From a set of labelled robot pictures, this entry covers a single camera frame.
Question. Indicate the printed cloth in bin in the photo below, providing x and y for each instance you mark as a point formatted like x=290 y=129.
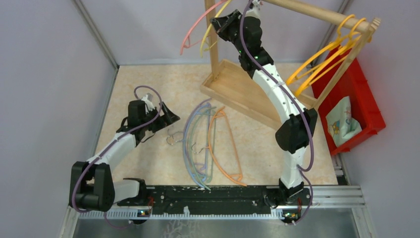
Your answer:
x=340 y=123

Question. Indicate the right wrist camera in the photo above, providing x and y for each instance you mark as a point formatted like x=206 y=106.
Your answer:
x=254 y=9

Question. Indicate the blue hanger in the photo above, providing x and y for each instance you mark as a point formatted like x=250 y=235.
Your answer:
x=187 y=157

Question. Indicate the light yellow hanger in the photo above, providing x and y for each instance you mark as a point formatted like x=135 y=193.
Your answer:
x=205 y=44

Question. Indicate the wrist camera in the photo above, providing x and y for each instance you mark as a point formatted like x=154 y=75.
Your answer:
x=254 y=9
x=147 y=99

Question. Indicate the red plastic bin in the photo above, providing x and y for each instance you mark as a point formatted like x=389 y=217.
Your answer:
x=364 y=108

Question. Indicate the green hanger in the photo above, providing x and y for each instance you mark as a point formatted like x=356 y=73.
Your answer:
x=202 y=171

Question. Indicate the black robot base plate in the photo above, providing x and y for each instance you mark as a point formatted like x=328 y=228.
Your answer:
x=217 y=200

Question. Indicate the orange hanger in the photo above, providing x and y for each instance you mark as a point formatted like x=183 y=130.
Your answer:
x=235 y=178

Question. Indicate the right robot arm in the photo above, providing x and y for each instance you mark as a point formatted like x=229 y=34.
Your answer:
x=295 y=134

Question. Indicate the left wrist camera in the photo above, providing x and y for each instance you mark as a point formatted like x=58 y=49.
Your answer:
x=147 y=99

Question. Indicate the purple hanger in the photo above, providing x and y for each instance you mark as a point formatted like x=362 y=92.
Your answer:
x=184 y=144

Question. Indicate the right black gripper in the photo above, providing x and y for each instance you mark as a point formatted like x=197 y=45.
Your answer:
x=222 y=25

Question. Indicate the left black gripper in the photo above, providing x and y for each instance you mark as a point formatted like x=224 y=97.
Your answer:
x=165 y=120

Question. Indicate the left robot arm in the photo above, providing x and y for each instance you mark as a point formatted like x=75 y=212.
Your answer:
x=91 y=184

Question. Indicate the pink hanger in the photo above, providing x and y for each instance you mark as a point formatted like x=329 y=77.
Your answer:
x=186 y=43

